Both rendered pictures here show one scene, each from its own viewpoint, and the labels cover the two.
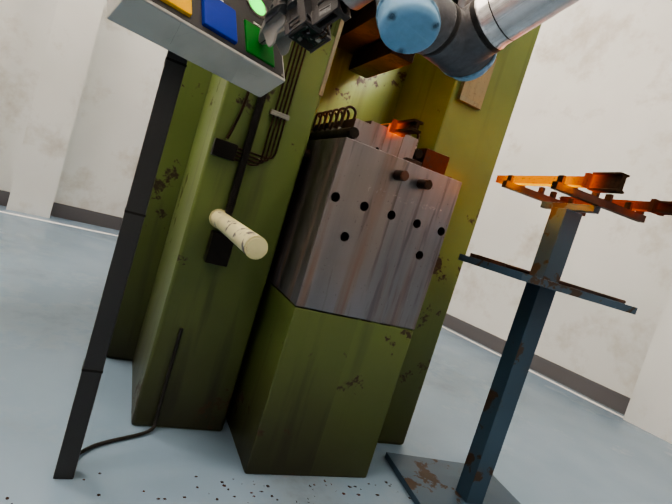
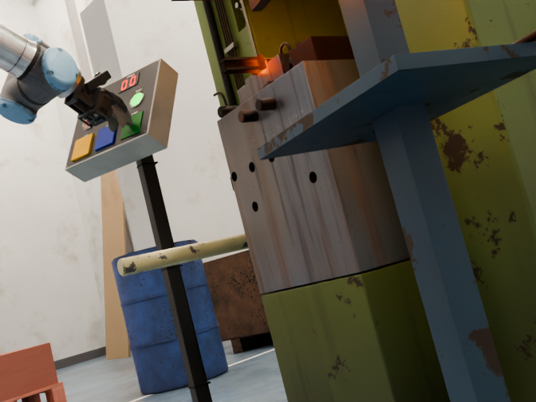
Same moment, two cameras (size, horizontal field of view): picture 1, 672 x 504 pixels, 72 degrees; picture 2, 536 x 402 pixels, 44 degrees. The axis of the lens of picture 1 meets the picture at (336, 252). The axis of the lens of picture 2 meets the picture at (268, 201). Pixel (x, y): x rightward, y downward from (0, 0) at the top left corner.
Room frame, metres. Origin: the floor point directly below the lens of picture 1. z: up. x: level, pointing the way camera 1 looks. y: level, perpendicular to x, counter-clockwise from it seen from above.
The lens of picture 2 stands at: (0.98, -1.55, 0.51)
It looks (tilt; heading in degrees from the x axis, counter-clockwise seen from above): 6 degrees up; 81
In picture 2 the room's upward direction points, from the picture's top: 14 degrees counter-clockwise
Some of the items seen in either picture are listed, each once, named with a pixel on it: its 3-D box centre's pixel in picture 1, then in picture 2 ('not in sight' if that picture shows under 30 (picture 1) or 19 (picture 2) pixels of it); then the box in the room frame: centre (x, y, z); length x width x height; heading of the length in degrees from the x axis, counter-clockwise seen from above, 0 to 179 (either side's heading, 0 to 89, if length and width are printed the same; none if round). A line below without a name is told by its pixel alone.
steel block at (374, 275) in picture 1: (341, 226); (369, 172); (1.51, 0.01, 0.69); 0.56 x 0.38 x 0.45; 25
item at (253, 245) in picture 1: (234, 230); (196, 251); (1.06, 0.24, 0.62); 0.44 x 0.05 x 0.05; 25
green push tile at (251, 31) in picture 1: (257, 45); (133, 127); (0.97, 0.28, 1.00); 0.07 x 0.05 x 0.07; 140
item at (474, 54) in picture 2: (542, 282); (396, 105); (1.37, -0.61, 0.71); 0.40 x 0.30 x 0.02; 108
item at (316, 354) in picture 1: (301, 359); (419, 355); (1.51, 0.01, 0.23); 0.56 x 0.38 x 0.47; 25
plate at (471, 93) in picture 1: (476, 79); not in sight; (1.54, -0.27, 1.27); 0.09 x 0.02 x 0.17; 115
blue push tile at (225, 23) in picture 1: (218, 18); (107, 137); (0.89, 0.34, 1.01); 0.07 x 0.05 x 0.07; 140
